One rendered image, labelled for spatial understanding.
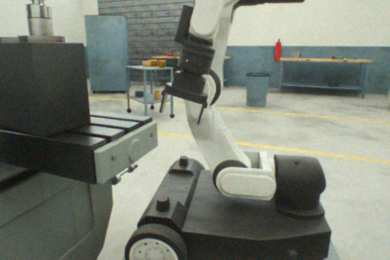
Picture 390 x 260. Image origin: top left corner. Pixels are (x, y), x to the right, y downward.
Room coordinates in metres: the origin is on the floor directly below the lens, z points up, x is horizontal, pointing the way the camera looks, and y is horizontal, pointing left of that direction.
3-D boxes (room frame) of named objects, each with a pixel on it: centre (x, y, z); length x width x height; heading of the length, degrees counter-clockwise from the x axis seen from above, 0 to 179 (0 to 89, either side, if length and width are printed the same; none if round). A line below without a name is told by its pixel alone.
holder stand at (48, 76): (0.61, 0.36, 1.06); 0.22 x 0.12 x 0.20; 61
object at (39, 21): (0.58, 0.32, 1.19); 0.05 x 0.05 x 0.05
